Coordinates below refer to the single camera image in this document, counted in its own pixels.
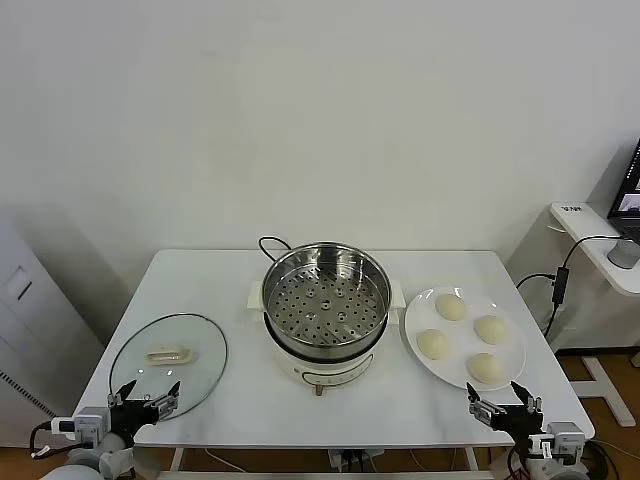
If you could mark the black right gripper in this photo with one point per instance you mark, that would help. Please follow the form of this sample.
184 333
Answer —
517 422

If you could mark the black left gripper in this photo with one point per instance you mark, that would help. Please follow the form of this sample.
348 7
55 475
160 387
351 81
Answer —
125 417

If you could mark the white steamed baozi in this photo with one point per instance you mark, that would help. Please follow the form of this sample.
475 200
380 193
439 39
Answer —
485 369
433 344
450 306
491 329

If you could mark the round glass pot lid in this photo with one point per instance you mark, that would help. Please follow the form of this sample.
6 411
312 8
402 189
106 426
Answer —
200 350

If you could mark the stainless steel steamer basket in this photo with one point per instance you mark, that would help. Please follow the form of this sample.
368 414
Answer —
290 272

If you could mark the white round plate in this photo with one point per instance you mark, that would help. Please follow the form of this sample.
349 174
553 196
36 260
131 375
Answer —
450 370

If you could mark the white table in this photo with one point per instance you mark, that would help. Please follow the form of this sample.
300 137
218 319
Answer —
200 280

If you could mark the white cabinet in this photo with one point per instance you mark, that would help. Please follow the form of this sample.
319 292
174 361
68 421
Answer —
40 310

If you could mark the white power strip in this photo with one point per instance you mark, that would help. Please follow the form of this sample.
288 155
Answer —
350 457

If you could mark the white electric cooker base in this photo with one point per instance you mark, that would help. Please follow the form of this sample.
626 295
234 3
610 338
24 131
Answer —
325 372

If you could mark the white side desk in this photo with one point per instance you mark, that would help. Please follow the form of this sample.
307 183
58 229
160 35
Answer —
590 220

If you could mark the black laptop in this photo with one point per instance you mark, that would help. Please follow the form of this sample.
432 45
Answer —
627 200

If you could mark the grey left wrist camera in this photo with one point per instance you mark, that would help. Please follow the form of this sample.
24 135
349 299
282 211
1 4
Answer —
90 425

